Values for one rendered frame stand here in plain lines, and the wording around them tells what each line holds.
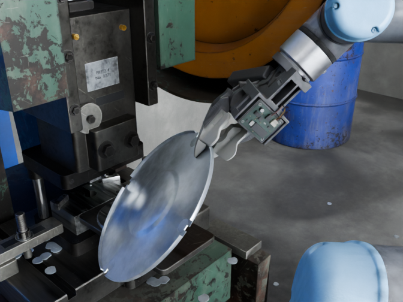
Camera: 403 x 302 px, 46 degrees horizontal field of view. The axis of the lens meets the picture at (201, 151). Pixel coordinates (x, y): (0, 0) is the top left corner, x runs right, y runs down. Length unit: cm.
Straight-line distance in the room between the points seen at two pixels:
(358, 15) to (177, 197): 38
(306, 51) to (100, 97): 38
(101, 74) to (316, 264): 59
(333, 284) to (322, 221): 202
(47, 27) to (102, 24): 14
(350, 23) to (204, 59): 58
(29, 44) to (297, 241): 171
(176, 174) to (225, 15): 46
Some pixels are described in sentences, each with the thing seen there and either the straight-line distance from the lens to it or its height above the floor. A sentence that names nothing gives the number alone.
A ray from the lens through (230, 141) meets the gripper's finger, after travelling 77.
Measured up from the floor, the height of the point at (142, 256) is 84.
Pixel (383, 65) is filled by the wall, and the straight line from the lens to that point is 419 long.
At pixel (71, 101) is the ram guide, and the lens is 81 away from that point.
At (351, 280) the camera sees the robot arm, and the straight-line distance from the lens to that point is 37.
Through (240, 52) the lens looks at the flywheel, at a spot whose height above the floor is 105.
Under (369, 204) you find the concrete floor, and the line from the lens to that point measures 259.
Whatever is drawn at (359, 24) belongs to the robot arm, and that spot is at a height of 120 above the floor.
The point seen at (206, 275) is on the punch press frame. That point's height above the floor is 62.
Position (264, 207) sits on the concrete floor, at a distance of 244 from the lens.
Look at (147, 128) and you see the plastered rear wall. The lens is 275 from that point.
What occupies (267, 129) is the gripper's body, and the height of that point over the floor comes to 103.
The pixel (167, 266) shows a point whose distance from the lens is 83.
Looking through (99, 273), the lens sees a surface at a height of 70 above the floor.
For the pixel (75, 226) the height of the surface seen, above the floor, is 76.
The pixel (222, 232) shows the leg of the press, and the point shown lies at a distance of 115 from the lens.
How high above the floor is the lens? 131
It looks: 26 degrees down
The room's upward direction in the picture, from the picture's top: straight up
